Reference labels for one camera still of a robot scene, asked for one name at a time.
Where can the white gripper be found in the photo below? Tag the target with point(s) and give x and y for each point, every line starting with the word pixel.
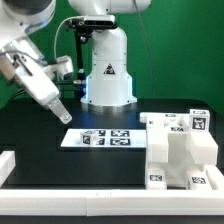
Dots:
pixel 39 86

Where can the white chair back frame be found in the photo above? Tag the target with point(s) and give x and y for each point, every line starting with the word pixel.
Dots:
pixel 201 145

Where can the white chair seat tray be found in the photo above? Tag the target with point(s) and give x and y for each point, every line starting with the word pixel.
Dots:
pixel 169 152

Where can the white tagged cube nut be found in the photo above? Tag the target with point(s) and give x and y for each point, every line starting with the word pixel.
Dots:
pixel 199 120

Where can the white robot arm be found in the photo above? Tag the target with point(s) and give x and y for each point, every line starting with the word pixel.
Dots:
pixel 107 87

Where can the white fiducial tag sheet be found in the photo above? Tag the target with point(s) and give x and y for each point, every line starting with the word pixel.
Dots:
pixel 107 138

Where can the white left fence piece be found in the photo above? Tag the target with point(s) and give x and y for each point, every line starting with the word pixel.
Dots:
pixel 7 164

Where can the white front fence bar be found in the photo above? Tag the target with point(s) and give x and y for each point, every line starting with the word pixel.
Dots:
pixel 110 202

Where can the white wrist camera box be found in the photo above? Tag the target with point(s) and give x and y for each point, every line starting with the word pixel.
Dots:
pixel 62 67

